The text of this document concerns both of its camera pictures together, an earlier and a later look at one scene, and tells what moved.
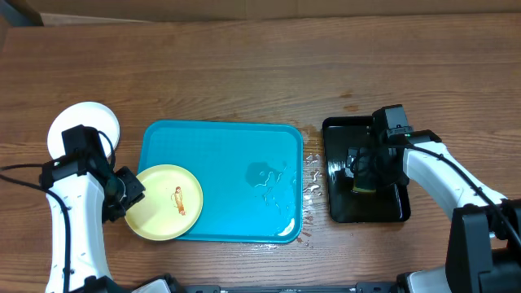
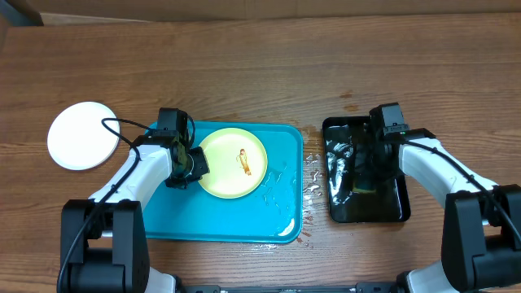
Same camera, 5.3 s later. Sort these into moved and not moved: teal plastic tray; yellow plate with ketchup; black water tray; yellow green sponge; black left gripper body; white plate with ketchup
Moved: yellow plate with ketchup; black left gripper body
Not moved: teal plastic tray; white plate with ketchup; black water tray; yellow green sponge
